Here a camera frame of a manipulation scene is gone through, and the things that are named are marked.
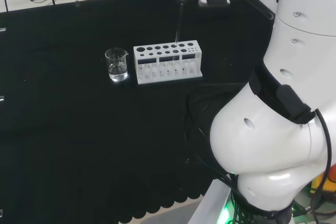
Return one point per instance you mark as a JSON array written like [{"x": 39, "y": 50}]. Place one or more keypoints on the clear glass rod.
[{"x": 179, "y": 22}]

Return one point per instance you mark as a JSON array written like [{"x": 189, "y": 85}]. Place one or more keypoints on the white test tube rack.
[{"x": 168, "y": 72}]

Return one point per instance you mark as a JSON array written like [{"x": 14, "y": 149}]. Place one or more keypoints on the clear glass beaker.
[{"x": 117, "y": 66}]

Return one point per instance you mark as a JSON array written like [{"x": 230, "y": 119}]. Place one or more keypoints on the black table cloth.
[{"x": 65, "y": 116}]

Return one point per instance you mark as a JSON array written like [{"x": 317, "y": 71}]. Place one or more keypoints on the yellow stop button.
[{"x": 323, "y": 182}]

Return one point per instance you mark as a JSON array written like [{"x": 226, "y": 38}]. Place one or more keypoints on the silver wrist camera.
[{"x": 215, "y": 0}]

